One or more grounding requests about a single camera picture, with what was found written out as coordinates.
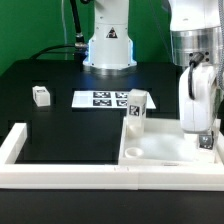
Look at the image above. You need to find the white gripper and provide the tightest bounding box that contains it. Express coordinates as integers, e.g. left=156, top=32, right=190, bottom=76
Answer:
left=179, top=64, right=216, bottom=133

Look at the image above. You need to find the white square table top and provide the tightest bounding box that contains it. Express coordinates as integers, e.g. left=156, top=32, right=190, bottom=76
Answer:
left=118, top=118, right=224, bottom=167

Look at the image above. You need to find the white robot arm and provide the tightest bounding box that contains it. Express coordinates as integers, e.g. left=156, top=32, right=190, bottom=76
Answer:
left=83, top=0, right=224, bottom=133

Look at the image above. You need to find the white marker tag sheet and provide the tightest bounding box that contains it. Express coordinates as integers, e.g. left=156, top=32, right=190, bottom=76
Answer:
left=72, top=89, right=156, bottom=109

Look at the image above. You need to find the white U-shaped fence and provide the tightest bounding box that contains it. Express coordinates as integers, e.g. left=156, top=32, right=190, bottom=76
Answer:
left=0, top=123, right=224, bottom=191

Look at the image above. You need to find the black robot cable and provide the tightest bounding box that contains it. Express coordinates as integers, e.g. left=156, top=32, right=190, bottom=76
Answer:
left=29, top=0, right=89, bottom=60

